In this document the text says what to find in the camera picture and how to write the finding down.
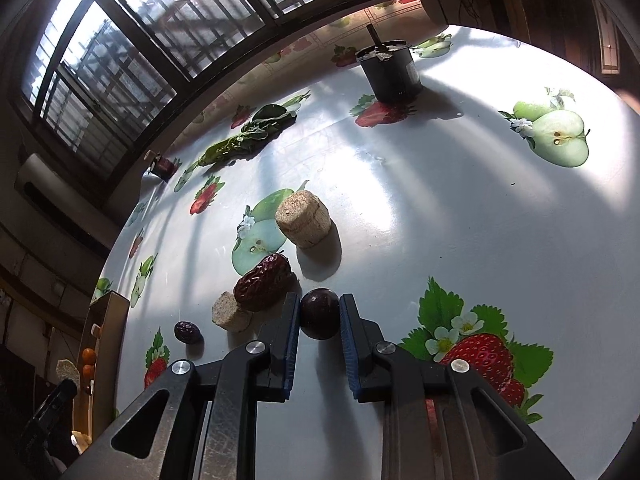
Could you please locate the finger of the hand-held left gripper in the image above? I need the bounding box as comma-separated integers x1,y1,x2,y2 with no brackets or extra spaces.
46,379,80,413

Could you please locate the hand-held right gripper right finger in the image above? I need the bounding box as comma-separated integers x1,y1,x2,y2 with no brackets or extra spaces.
339,294,576,480

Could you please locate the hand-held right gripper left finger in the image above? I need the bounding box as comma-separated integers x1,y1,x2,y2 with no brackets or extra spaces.
65,291,302,480

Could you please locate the dark purple plum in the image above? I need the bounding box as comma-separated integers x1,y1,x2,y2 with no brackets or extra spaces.
300,287,342,341

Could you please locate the brown cardboard box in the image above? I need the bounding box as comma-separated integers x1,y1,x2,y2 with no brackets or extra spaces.
72,291,132,443

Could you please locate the beige corn piece behind centre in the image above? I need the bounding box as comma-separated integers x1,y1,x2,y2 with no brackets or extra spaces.
211,292,254,332

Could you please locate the beige corn piece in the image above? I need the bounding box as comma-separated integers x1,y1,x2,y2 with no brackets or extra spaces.
275,190,332,250
211,292,254,332

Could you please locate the red dried date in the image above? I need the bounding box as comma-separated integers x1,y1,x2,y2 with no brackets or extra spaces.
233,253,294,313

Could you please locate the dark dried date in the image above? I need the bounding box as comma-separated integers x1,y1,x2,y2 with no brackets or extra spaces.
174,321,203,345

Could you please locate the beige corn piece far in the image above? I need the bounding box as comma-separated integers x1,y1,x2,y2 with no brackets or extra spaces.
275,190,332,250

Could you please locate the fruit print tablecloth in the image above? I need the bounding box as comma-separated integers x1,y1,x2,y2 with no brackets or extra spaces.
90,0,640,480

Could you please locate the white air conditioner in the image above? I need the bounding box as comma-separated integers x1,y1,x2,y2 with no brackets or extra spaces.
14,154,113,248

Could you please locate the green leafy vegetable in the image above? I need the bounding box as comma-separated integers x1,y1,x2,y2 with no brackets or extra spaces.
199,104,297,167

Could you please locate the small black holder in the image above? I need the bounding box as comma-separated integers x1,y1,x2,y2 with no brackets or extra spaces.
144,151,182,183

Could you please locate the dark framed window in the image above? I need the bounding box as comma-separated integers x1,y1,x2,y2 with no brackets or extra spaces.
20,0,416,181

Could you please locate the brown wooden door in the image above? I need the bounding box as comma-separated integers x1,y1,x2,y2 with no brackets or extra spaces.
585,0,636,78

